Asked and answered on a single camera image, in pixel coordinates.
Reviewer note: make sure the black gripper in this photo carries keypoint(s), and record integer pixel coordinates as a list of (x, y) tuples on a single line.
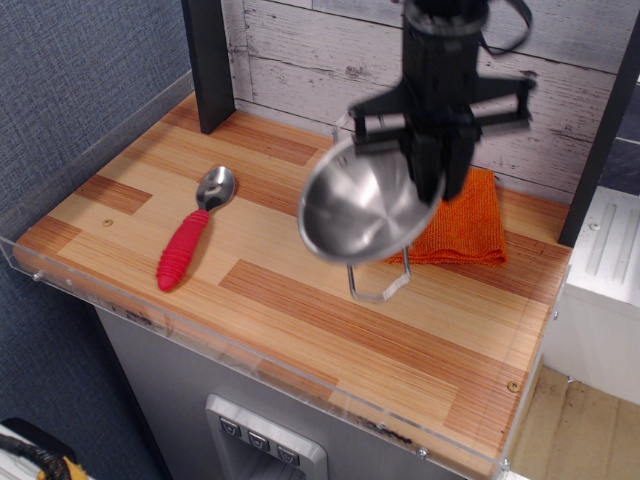
[(441, 105)]

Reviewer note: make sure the stainless steel pot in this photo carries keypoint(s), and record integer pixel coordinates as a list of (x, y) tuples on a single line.
[(358, 208)]

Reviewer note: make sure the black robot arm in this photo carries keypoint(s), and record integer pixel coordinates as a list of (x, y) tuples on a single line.
[(442, 12)]

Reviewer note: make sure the orange folded cloth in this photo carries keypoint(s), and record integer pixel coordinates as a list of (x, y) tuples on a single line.
[(467, 229)]

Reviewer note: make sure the white toy sink unit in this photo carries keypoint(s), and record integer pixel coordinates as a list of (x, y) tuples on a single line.
[(593, 334)]

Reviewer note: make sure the clear acrylic guard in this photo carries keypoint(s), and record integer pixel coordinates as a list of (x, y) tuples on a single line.
[(442, 365)]

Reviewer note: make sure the silver dispenser panel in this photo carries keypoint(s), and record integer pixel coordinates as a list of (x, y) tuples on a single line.
[(265, 442)]

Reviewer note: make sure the grey toy fridge cabinet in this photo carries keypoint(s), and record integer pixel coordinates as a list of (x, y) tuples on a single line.
[(172, 384)]

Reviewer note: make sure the yellow black object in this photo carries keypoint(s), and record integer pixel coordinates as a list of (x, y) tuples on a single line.
[(49, 465)]

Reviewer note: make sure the right dark vertical post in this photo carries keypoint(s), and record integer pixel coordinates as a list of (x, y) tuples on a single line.
[(616, 107)]

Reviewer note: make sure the dark vertical post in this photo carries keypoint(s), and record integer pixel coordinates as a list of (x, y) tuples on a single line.
[(616, 107), (209, 59)]

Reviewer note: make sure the red handled metal spoon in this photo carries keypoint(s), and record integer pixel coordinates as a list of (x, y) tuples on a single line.
[(215, 190)]

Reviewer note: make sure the left dark vertical post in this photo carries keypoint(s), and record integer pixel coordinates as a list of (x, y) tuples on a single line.
[(209, 59)]

